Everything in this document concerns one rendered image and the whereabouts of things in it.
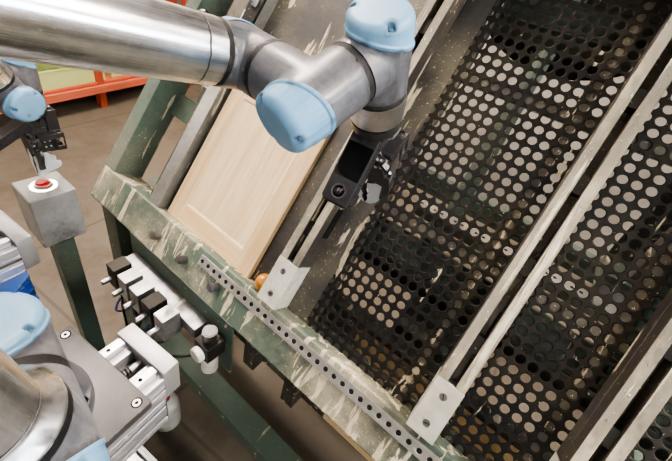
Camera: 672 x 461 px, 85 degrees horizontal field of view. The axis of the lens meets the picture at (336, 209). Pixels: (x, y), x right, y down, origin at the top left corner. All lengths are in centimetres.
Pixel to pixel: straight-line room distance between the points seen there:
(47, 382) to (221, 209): 75
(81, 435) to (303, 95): 40
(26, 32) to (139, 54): 8
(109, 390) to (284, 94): 56
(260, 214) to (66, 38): 75
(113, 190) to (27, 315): 91
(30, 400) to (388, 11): 49
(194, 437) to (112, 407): 110
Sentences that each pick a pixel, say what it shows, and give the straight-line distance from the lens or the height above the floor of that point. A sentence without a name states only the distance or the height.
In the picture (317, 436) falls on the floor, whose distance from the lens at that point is 183.
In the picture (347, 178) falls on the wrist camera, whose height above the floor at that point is 142.
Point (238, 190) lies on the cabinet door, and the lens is 110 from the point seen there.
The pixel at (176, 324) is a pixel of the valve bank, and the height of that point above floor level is 72.
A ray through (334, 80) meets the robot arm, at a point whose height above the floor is 157.
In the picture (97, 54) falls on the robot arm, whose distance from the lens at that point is 39.
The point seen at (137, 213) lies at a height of 86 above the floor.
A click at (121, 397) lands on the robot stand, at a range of 74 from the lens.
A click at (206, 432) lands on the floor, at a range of 181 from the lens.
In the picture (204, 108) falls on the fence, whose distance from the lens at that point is 123.
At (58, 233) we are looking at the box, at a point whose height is 79.
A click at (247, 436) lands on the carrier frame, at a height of 18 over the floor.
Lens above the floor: 168
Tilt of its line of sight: 36 degrees down
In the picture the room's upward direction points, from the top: 15 degrees clockwise
